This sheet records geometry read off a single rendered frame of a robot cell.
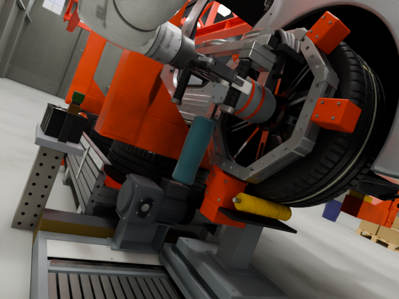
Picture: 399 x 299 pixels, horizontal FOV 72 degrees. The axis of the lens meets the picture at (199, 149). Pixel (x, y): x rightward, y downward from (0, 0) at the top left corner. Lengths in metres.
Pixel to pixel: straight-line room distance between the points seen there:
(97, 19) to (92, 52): 2.60
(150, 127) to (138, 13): 0.85
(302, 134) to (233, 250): 0.54
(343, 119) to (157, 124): 0.82
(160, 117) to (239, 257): 0.71
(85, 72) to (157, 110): 1.93
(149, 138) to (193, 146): 0.35
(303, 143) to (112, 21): 0.58
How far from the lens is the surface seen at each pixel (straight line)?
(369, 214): 2.95
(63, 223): 1.33
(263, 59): 0.81
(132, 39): 0.61
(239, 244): 1.13
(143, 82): 1.29
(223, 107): 0.75
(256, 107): 0.97
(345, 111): 0.81
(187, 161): 1.03
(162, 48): 0.64
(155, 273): 1.28
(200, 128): 1.03
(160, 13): 0.51
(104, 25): 0.61
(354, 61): 0.98
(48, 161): 1.40
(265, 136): 1.08
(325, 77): 0.88
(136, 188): 1.15
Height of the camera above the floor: 0.65
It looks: 2 degrees down
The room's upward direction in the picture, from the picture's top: 21 degrees clockwise
